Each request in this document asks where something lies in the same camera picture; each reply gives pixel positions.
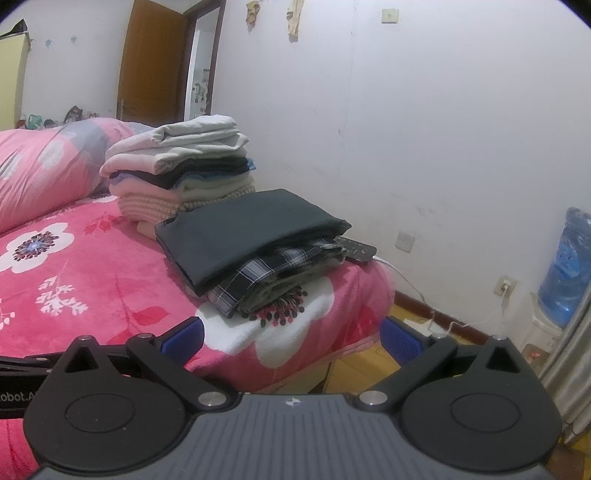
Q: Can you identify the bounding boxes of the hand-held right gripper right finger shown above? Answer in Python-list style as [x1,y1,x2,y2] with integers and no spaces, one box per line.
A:
[355,316,527,409]

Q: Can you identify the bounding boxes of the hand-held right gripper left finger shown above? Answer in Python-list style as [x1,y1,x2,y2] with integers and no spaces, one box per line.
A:
[53,317,228,409]

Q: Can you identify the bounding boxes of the dark grey pants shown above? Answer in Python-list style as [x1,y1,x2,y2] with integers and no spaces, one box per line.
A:
[154,188,352,297]

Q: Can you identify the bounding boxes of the stack of folded clothes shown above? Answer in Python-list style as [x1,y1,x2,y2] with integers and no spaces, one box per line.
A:
[99,114,257,239]

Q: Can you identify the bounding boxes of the white power strip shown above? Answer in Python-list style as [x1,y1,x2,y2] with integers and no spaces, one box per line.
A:
[401,318,445,339]

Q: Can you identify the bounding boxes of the olive folded garment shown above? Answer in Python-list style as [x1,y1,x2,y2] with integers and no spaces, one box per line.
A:
[239,276,303,320]

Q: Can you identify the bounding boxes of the black remote control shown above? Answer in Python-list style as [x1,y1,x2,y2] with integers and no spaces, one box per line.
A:
[333,234,378,265]

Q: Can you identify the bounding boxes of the pink floral blanket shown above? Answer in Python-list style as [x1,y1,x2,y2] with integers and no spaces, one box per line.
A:
[0,193,397,480]

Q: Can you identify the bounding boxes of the black white plaid garment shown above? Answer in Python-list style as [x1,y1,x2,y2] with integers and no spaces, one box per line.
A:
[207,241,348,319]

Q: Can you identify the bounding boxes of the white water dispenser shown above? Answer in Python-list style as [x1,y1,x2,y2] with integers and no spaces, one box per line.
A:
[521,292,578,370]

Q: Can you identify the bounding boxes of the blue water bottle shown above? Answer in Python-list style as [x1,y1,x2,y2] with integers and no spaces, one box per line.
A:
[537,207,591,329]

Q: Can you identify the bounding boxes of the pink floral quilt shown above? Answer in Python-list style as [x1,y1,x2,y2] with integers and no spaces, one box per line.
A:
[0,117,149,237]

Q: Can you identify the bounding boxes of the brown wooden door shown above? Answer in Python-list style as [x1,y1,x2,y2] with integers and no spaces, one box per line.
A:
[117,0,191,128]

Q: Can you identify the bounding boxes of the yellow wardrobe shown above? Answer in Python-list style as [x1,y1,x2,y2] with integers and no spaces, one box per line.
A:
[0,31,31,132]

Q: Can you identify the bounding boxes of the white cable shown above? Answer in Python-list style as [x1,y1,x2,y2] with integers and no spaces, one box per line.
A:
[373,255,509,334]

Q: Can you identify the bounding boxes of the wall socket with plug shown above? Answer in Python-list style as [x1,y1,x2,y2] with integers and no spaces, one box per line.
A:
[495,274,519,299]

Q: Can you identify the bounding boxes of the brown door frame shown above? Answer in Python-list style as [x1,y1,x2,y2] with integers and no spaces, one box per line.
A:
[181,0,228,121]

